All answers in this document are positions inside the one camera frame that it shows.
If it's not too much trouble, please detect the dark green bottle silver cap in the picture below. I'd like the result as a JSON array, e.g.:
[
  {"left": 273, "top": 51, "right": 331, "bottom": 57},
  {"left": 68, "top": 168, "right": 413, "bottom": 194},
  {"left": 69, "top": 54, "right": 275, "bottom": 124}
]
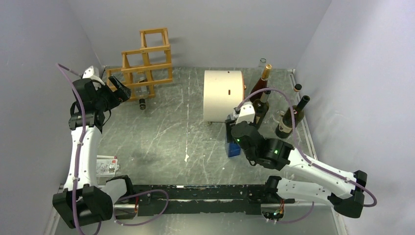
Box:
[{"left": 253, "top": 91, "right": 271, "bottom": 125}]

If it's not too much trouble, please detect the blue glass bottle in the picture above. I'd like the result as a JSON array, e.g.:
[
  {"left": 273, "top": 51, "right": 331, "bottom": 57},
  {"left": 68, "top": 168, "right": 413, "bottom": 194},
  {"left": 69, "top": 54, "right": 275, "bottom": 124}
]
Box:
[{"left": 225, "top": 142, "right": 241, "bottom": 158}]

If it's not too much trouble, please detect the clear square whisky bottle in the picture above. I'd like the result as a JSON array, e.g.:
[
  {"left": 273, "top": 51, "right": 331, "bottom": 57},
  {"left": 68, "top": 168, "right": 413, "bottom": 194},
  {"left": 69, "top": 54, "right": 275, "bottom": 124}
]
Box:
[{"left": 134, "top": 86, "right": 150, "bottom": 110}]

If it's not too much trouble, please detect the wooden hexagonal wine rack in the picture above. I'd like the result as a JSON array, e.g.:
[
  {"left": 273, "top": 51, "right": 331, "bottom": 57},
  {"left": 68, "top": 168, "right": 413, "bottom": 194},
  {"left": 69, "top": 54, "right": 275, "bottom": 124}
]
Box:
[{"left": 106, "top": 27, "right": 173, "bottom": 101}]

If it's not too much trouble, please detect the dark green labelled wine bottle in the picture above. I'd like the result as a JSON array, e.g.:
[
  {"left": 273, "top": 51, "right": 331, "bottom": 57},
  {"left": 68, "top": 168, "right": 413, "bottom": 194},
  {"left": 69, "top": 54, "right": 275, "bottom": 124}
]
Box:
[{"left": 275, "top": 95, "right": 310, "bottom": 139}]

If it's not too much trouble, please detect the dark bottle gold foil neck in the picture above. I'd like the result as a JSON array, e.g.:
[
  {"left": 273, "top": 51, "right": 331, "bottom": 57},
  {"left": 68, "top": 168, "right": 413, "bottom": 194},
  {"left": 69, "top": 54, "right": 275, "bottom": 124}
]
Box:
[{"left": 250, "top": 64, "right": 272, "bottom": 103}]

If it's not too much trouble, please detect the clear glass bottle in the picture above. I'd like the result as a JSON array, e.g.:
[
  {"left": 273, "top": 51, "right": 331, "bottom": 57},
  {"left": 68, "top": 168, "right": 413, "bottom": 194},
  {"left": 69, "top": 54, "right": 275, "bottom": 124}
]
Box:
[{"left": 257, "top": 58, "right": 267, "bottom": 71}]

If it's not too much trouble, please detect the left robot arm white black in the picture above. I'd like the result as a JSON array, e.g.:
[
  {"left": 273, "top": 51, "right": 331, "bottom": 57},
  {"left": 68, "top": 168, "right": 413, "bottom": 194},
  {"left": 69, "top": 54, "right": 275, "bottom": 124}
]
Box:
[{"left": 52, "top": 76, "right": 136, "bottom": 229}]

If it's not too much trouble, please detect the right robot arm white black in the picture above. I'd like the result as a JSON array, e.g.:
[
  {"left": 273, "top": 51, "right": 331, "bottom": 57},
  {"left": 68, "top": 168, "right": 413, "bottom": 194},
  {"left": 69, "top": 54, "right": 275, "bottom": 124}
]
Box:
[{"left": 225, "top": 115, "right": 367, "bottom": 218}]

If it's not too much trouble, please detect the cream cylindrical drum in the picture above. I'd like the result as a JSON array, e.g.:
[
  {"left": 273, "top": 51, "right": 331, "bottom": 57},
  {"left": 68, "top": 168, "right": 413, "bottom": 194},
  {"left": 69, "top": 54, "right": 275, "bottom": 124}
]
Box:
[{"left": 203, "top": 70, "right": 244, "bottom": 122}]

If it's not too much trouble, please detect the white paper card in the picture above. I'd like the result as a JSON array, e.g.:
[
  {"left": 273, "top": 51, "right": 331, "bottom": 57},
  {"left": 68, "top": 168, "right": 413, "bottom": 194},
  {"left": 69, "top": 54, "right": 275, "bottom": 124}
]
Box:
[{"left": 96, "top": 155, "right": 119, "bottom": 178}]

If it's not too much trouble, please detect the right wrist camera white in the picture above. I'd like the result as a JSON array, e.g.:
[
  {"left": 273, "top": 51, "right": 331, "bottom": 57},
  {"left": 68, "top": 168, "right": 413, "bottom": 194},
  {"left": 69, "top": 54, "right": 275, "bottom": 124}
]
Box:
[{"left": 233, "top": 101, "right": 255, "bottom": 124}]

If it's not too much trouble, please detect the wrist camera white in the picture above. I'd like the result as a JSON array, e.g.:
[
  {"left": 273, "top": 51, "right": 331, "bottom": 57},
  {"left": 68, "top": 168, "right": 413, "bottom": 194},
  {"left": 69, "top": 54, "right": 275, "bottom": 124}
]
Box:
[
  {"left": 82, "top": 66, "right": 105, "bottom": 85},
  {"left": 233, "top": 101, "right": 255, "bottom": 124}
]

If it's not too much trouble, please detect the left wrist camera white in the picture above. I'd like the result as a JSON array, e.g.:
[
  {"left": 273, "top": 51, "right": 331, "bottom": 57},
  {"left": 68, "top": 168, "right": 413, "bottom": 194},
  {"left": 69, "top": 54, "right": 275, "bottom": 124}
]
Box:
[{"left": 82, "top": 66, "right": 105, "bottom": 85}]

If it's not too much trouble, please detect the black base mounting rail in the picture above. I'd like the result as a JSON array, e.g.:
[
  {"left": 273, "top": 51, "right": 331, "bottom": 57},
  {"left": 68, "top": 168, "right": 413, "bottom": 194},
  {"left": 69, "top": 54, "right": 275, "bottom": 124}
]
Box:
[{"left": 116, "top": 185, "right": 295, "bottom": 216}]

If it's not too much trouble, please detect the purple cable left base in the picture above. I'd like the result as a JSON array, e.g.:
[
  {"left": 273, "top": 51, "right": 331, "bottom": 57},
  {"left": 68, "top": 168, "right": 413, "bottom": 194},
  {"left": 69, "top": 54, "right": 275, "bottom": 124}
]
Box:
[{"left": 113, "top": 189, "right": 170, "bottom": 227}]

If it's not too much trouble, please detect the purple cable base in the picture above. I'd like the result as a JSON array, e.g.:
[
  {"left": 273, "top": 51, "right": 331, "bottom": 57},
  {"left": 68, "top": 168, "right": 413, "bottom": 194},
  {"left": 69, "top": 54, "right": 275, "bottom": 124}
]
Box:
[
  {"left": 266, "top": 201, "right": 315, "bottom": 225},
  {"left": 113, "top": 189, "right": 170, "bottom": 227}
]

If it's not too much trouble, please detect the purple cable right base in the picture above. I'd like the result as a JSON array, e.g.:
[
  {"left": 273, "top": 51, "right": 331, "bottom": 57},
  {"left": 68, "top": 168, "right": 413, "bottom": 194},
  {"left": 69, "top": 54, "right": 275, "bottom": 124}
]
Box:
[{"left": 266, "top": 201, "right": 315, "bottom": 225}]

